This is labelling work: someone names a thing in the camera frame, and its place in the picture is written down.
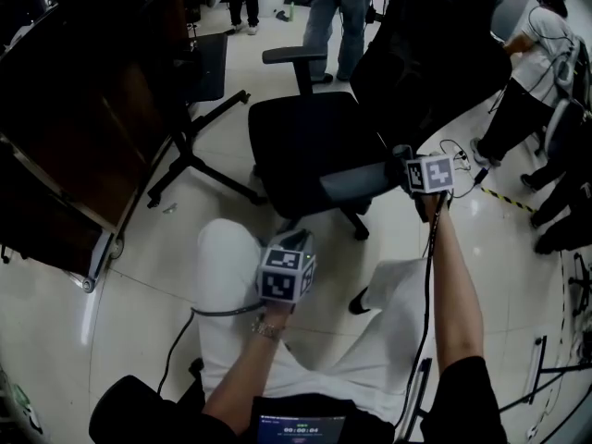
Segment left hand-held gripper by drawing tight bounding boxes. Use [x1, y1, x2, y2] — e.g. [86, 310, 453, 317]
[255, 228, 318, 304]

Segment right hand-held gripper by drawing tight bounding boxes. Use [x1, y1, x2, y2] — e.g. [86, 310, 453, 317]
[392, 143, 457, 224]

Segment black office chair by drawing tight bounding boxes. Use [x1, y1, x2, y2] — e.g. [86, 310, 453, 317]
[247, 0, 513, 242]

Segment person's left forearm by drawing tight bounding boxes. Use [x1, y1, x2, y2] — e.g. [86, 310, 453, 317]
[202, 301, 297, 436]

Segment person's right forearm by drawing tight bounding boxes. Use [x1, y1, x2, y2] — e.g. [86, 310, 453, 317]
[425, 192, 487, 379]

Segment black mesh chair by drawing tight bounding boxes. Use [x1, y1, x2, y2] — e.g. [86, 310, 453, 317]
[146, 31, 268, 210]

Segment black chair wheel base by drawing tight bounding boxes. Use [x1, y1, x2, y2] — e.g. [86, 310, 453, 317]
[567, 251, 592, 319]

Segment gold wrist watch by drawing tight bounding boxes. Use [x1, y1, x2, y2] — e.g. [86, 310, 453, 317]
[251, 315, 287, 342]

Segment person's white trousers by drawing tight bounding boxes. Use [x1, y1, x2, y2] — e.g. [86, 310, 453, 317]
[192, 218, 440, 427]

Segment person's black shoe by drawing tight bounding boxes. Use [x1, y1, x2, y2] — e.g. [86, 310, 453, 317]
[348, 286, 372, 316]

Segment yellow black floor tape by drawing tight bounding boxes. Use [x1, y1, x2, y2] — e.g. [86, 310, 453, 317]
[479, 186, 538, 215]

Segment chest-mounted screen device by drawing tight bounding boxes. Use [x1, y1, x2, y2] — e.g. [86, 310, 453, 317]
[255, 413, 348, 444]

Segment white cabinet with red label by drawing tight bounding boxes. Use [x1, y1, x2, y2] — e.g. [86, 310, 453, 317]
[488, 0, 541, 42]

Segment person's black shirt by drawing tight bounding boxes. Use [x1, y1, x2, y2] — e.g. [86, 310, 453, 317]
[87, 354, 510, 444]

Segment black tripod stand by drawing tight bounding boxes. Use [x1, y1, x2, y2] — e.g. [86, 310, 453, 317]
[498, 333, 592, 416]

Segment dark wooden desk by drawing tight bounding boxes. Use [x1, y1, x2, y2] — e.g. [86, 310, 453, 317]
[0, 0, 204, 294]

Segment floor cable with adapter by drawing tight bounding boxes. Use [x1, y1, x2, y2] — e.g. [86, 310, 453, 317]
[438, 138, 492, 200]

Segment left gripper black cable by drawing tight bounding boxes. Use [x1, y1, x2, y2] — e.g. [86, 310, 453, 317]
[155, 302, 265, 397]

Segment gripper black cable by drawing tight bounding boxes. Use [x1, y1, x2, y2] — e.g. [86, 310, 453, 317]
[155, 302, 265, 397]
[395, 191, 448, 427]

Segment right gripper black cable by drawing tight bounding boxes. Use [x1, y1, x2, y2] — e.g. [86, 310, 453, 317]
[395, 191, 448, 427]

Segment silver metal frame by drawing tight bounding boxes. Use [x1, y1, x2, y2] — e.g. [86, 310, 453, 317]
[401, 357, 435, 441]

